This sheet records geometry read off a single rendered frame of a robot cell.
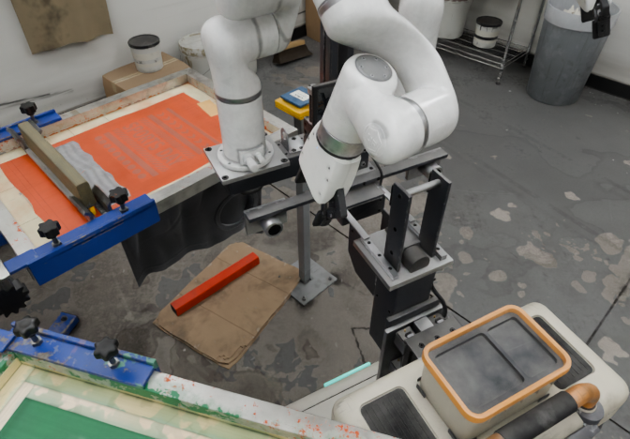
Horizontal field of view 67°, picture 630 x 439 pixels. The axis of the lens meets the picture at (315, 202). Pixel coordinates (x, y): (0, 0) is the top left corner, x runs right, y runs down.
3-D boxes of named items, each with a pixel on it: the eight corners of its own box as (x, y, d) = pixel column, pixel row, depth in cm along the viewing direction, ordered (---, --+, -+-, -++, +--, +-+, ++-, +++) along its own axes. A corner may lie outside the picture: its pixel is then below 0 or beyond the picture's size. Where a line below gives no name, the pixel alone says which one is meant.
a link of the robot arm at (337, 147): (311, 100, 69) (307, 113, 71) (333, 146, 65) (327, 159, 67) (356, 98, 72) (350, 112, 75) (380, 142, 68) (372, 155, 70)
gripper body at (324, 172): (307, 110, 71) (290, 158, 79) (333, 163, 66) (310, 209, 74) (352, 108, 74) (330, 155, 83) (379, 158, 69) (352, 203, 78)
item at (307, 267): (306, 255, 238) (302, 77, 175) (337, 280, 227) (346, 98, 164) (272, 279, 227) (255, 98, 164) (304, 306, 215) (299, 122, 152)
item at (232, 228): (248, 212, 170) (239, 134, 148) (264, 223, 165) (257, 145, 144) (129, 282, 146) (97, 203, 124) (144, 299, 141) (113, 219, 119)
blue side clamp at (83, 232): (150, 211, 123) (144, 189, 119) (160, 220, 120) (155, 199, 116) (31, 274, 107) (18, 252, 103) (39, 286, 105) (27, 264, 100)
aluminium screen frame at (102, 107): (190, 76, 177) (188, 67, 175) (298, 140, 146) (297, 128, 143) (-45, 166, 136) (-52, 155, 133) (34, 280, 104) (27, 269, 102)
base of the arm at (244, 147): (288, 169, 104) (285, 106, 94) (232, 185, 100) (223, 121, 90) (261, 133, 115) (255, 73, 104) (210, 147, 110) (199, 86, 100)
